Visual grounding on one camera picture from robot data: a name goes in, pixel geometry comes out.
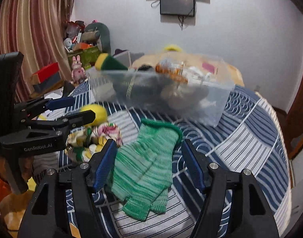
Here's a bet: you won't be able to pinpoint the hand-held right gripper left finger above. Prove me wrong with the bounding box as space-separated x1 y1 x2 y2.
16 139 117 238

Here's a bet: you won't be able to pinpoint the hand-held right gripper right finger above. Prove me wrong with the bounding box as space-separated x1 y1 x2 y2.
181 139 281 238

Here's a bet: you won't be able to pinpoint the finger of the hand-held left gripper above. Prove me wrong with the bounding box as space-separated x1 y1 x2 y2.
14 96 76 120
0 110 96 157

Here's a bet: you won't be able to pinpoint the yellow plush ball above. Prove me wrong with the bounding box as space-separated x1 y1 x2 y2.
80 104 109 127

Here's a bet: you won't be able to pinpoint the green knit garment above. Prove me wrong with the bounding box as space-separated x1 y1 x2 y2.
106 118 183 221

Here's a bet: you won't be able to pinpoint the clear plastic storage box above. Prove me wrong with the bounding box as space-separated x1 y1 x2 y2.
86 52 236 128

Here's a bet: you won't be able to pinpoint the yellow soft toy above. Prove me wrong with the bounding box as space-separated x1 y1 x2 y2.
164 44 184 53

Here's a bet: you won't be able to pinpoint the person's left hand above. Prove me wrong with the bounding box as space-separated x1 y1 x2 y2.
18 155 34 182

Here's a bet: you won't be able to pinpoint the floral cloth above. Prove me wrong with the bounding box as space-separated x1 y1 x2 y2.
66 123 124 164

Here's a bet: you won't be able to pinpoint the red black box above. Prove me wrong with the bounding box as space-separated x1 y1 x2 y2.
30 62 62 93

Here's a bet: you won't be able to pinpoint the pink bunny toy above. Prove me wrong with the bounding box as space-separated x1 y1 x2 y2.
71 55 86 85

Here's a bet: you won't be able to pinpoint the striped curtain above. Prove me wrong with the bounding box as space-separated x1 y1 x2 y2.
0 0 77 105

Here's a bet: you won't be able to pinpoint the green cardboard box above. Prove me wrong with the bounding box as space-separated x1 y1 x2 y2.
67 45 105 68

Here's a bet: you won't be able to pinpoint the blue white patterned bedsheet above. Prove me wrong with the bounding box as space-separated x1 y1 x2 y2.
33 79 291 238

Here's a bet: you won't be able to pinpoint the yellow green plush toy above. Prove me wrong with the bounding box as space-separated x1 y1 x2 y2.
94 53 129 72

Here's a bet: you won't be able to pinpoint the pile of toys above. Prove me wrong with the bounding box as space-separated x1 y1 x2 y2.
64 20 93 53

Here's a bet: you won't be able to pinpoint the grey green plush toy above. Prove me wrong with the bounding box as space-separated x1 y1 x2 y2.
84 22 111 54

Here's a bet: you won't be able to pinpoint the pink card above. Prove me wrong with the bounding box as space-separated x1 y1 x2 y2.
202 62 218 74

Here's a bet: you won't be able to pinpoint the orange patterned cloth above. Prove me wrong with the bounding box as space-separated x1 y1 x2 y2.
155 61 190 84

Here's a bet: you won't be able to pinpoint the wooden door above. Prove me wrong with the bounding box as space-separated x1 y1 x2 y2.
285 12 303 159

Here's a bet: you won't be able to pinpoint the black cable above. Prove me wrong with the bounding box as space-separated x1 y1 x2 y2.
177 14 189 31

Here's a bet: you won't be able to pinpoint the black wall box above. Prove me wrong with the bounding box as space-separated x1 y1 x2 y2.
159 0 196 15

